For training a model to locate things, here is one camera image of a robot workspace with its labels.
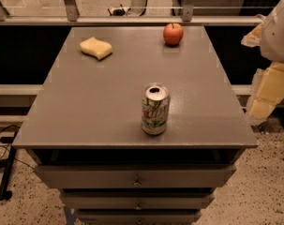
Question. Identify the black stand leg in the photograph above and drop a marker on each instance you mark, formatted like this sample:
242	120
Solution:
6	164

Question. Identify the top grey drawer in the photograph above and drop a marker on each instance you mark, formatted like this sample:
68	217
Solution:
135	176

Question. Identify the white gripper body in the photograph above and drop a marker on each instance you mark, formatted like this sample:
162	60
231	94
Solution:
277	37

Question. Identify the white green 7up can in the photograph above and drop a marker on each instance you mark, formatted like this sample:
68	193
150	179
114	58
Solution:
156	101

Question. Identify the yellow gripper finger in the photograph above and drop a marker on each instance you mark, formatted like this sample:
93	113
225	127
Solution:
253	38
267	90

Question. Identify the bottom grey drawer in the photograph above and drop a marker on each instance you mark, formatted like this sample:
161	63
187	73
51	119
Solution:
139	217

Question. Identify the yellow sponge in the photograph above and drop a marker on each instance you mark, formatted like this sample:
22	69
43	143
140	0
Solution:
97	48

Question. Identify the grey drawer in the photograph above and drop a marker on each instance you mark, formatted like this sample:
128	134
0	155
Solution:
139	217
139	199
135	176

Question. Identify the middle grey drawer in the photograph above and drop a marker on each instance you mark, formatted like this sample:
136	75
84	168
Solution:
139	199

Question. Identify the red apple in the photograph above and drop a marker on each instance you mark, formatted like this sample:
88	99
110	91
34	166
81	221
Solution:
173	33

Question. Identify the metal guard rail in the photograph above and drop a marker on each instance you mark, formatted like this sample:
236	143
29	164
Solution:
125	12

